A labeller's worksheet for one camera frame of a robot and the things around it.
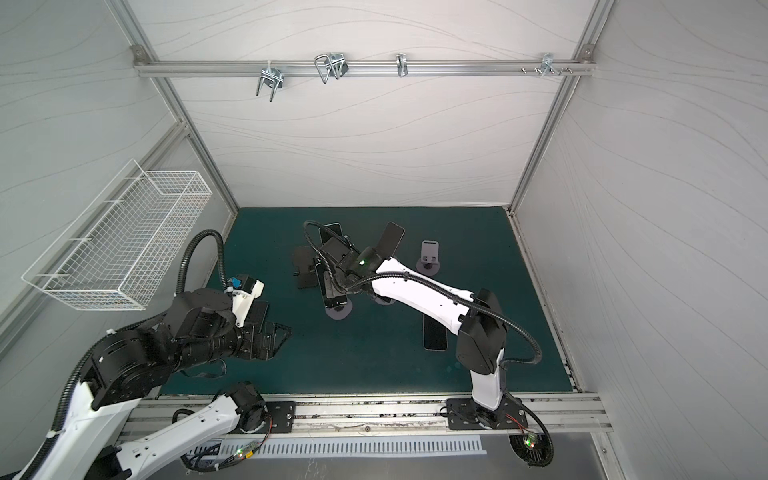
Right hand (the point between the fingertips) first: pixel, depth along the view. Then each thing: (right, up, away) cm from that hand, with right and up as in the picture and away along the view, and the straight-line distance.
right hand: (347, 275), depth 80 cm
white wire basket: (-51, +6, -12) cm, 53 cm away
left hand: (-11, -8, -18) cm, 23 cm away
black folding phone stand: (-17, +4, +15) cm, 23 cm away
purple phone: (+12, +9, +18) cm, 23 cm away
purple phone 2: (+25, -18, +5) cm, 31 cm away
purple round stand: (-5, -14, +13) cm, 19 cm away
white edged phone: (-2, -4, -10) cm, 11 cm away
